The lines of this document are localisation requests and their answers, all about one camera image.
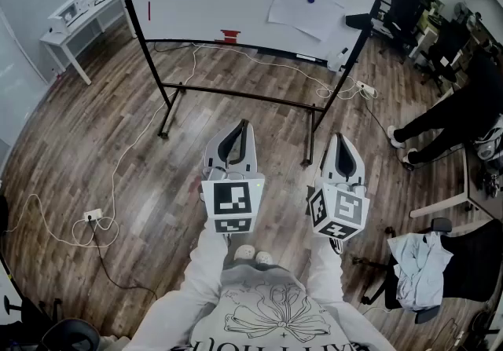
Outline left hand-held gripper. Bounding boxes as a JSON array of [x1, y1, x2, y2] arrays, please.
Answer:
[[200, 120, 265, 235]]

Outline person's right forearm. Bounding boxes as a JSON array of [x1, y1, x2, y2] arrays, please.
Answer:
[[306, 235, 398, 351]]

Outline white paper sheet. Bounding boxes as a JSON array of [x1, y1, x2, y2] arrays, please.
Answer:
[[267, 0, 347, 42]]

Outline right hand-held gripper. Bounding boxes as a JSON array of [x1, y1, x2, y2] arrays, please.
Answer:
[[307, 133, 370, 243]]

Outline red flat magnet shape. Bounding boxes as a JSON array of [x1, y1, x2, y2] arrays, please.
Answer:
[[215, 29, 241, 44]]

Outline light blue shirt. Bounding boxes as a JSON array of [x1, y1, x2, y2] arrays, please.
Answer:
[[387, 231, 455, 312]]

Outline long white cable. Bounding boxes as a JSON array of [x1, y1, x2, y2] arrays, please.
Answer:
[[192, 42, 378, 101], [0, 42, 197, 248]]

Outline black office chair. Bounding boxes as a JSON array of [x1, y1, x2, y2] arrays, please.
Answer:
[[351, 218, 503, 325], [416, 27, 472, 86]]

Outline person's grey printed sweatshirt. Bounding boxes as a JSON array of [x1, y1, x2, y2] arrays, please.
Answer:
[[188, 262, 374, 351]]

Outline person's left shoe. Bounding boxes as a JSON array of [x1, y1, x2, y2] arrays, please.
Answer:
[[234, 244, 256, 261]]

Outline person's left forearm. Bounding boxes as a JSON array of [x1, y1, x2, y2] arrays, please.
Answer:
[[129, 219, 231, 351]]

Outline black round chair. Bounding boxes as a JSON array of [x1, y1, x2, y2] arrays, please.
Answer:
[[39, 317, 101, 351]]

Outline white side table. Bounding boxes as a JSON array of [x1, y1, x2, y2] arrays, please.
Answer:
[[39, 0, 137, 86]]

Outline white desktop device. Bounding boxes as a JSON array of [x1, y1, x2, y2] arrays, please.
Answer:
[[47, 0, 88, 35]]

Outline black board eraser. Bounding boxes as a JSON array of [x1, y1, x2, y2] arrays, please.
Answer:
[[344, 13, 373, 28]]

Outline grey work desk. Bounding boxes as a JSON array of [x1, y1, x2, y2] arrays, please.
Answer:
[[409, 144, 503, 225]]

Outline black floor cable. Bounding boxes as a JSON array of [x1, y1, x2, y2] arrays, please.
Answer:
[[88, 219, 158, 299]]

